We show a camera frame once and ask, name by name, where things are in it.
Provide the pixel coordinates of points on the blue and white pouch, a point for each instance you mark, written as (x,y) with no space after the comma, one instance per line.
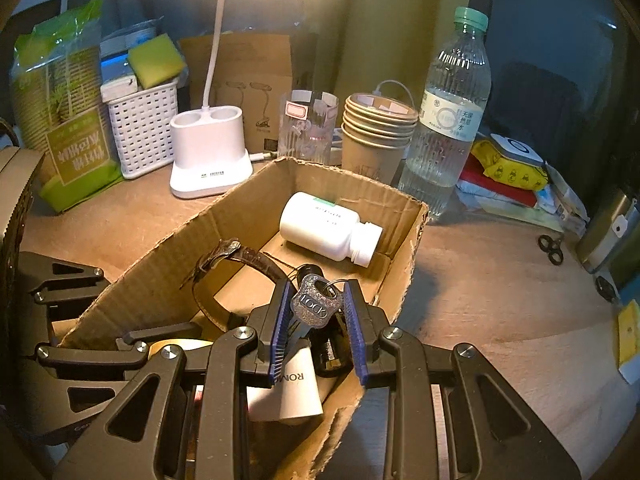
(115,67)

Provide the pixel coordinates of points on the white paper tag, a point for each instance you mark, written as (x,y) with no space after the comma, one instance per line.
(295,390)

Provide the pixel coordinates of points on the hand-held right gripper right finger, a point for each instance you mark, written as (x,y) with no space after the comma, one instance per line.
(357,330)

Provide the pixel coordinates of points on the yellow green sponge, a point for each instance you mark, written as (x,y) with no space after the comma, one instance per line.
(155,62)

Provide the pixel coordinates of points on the black key fob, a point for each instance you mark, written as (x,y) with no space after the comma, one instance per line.
(330,357)

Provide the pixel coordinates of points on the white woven plastic basket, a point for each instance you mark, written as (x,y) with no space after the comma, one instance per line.
(145,130)

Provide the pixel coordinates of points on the steel tumbler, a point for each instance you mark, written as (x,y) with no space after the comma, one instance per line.
(605,240)

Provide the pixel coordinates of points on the yellow tissue box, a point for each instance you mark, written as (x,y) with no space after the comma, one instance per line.
(631,335)

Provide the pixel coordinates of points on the olive curtain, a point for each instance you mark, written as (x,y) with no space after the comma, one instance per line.
(380,20)

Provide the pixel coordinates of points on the clear glass with stickers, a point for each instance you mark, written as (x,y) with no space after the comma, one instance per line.
(307,135)

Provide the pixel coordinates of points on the silver key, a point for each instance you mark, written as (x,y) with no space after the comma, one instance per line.
(315,305)

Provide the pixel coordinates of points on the cardboard lamp packaging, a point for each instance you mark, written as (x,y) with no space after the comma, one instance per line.
(260,75)

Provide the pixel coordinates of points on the yellow wipes pack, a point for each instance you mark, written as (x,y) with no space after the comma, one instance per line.
(505,170)

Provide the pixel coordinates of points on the bagged pack of paper cups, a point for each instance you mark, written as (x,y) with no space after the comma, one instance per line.
(65,125)

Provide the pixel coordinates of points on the clear plastic water bottle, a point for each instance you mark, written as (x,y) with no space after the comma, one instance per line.
(440,160)

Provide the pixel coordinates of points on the white desk lamp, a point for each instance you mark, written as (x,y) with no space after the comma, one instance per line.
(210,160)

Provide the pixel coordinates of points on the brown leather wristwatch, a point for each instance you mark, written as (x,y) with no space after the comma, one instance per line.
(250,257)

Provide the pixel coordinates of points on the stack of brown paper cups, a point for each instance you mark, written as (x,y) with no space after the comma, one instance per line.
(370,155)

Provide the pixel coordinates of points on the cardboard box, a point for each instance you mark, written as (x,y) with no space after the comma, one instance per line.
(240,210)

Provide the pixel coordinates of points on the small white carton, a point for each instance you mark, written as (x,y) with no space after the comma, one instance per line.
(120,90)

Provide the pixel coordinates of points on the black scissors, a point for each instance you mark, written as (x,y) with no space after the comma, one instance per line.
(550,249)

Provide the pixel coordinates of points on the small black object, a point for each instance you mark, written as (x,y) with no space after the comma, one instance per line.
(606,287)

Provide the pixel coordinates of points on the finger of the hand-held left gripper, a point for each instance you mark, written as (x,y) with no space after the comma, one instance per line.
(70,287)
(90,355)

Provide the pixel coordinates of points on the white pill bottle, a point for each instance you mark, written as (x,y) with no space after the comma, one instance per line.
(320,227)

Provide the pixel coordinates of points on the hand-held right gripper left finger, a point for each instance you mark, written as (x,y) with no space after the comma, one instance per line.
(277,330)

